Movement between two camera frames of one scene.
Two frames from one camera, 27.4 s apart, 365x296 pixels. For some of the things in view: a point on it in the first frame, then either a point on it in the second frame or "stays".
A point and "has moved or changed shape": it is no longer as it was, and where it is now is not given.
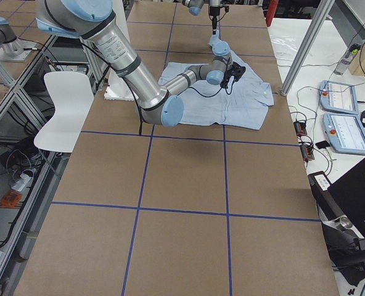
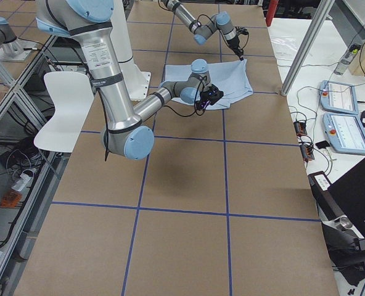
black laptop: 357,193 stays
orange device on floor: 11,199 stays
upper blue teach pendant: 338,97 stays
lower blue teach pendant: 346,134 stays
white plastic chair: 72,95 stays
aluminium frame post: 319,18 stays
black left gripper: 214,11 to 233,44
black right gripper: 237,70 to 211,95
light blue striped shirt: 243,103 has moved or changed shape
